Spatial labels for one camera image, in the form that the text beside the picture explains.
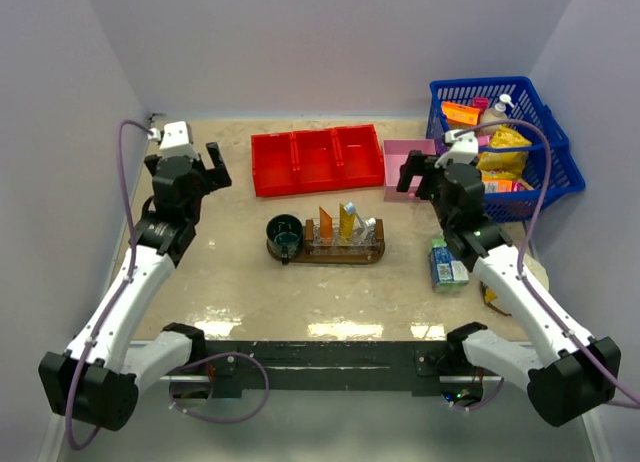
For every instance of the red bin right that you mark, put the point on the red bin right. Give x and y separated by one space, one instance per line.
361 157

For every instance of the white toothbrush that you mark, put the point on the white toothbrush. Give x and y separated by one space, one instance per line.
367 227

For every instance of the beige pump soap bottle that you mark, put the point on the beige pump soap bottle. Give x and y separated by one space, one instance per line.
496 113

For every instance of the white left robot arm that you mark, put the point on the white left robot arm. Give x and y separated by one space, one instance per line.
98 379

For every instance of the orange toothpaste tube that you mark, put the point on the orange toothpaste tube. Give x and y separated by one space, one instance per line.
325 226

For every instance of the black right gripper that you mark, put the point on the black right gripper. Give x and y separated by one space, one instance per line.
417 164

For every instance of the red bin middle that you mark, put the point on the red bin middle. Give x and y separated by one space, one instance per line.
317 160

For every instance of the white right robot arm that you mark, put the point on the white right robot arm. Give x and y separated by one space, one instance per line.
565 371

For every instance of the oval wooden tray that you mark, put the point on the oval wooden tray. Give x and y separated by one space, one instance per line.
303 258

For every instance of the dark green mug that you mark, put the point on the dark green mug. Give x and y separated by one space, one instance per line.
284 234

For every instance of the red bin left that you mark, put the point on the red bin left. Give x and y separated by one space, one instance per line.
274 165

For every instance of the green blue carton box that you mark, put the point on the green blue carton box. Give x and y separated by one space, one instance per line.
448 274

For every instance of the yellow toothpaste tube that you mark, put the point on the yellow toothpaste tube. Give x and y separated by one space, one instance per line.
345 223

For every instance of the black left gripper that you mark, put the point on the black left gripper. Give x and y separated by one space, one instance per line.
213 178

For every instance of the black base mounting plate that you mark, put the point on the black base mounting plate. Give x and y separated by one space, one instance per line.
422 368

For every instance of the pink drawer box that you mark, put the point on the pink drawer box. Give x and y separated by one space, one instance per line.
395 153

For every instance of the orange box lower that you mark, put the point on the orange box lower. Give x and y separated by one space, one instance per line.
500 186

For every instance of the yellow chips bag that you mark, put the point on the yellow chips bag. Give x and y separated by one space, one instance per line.
505 160

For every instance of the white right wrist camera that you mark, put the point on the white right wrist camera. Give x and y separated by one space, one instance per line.
462 147

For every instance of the red bin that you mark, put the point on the red bin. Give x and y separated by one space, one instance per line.
274 165
317 160
361 157

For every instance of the pink small package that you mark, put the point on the pink small package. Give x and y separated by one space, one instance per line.
481 103

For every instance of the orange snack box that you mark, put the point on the orange snack box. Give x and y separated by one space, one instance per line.
458 116

